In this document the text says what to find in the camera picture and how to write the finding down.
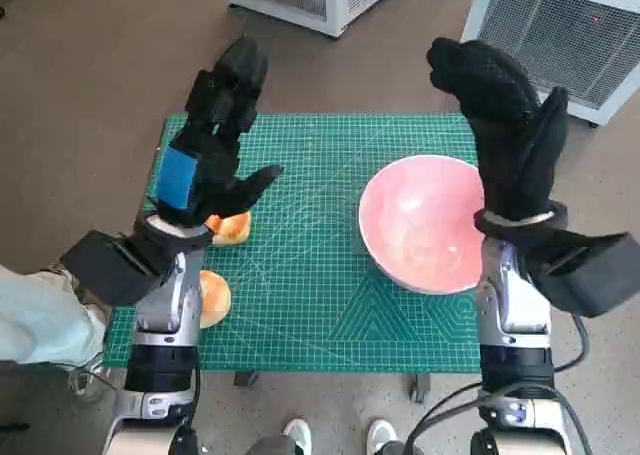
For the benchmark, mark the small white mesh cabinet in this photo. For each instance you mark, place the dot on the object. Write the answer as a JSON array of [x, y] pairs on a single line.
[[310, 0]]

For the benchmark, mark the person's beige shoe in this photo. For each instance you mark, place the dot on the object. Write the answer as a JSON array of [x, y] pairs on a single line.
[[92, 377]]

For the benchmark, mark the black table caster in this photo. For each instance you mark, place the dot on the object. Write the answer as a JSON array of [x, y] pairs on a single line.
[[246, 379], [421, 387]]

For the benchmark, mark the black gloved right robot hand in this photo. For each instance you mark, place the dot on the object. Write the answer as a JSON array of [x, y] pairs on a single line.
[[505, 140]]

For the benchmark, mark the pink bowl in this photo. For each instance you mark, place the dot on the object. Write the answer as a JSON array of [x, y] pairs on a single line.
[[415, 215]]

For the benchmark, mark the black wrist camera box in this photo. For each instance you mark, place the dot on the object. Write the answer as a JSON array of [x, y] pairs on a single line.
[[105, 270], [585, 275]]

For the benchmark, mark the large white mesh cabinet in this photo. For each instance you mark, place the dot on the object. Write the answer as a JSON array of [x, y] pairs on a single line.
[[550, 25]]

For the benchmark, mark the person's leg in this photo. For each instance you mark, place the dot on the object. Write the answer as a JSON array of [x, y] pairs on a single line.
[[40, 315]]

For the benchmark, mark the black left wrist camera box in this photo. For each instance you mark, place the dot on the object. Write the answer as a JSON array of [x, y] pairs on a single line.
[[105, 270]]

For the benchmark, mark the person's white shoe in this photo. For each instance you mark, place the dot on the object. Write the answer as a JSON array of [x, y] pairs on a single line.
[[297, 435], [382, 435]]

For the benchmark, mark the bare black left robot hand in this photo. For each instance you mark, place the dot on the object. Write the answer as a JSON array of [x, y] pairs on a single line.
[[215, 175]]

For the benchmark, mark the green cutting mat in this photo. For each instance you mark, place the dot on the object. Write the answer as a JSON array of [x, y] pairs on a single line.
[[300, 275]]

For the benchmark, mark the toy bread bun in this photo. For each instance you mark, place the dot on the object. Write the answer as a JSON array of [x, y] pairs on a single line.
[[232, 231], [216, 300]]

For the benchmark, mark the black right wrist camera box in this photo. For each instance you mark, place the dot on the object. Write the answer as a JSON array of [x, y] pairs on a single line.
[[585, 275]]

